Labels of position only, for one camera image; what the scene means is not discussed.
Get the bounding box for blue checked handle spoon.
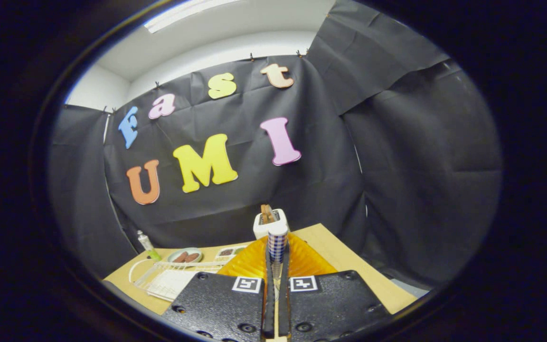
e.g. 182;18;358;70
267;225;289;300

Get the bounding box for white wire dish rack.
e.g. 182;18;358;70
129;256;236;303

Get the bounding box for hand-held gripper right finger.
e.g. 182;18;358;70
278;233;393;342

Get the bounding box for white drain mat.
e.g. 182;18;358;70
148;269;199;301

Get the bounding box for small grey-green dish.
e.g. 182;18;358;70
167;247;203;265

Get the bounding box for white divided tray with grains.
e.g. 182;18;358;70
215;246;246;260

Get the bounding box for ceiling light panel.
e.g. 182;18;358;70
143;0;241;34

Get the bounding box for cream toaster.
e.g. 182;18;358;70
253;209;289;240

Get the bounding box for clear bottle with green liquid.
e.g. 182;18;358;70
137;230;162;262

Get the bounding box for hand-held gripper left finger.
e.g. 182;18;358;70
162;236;276;342

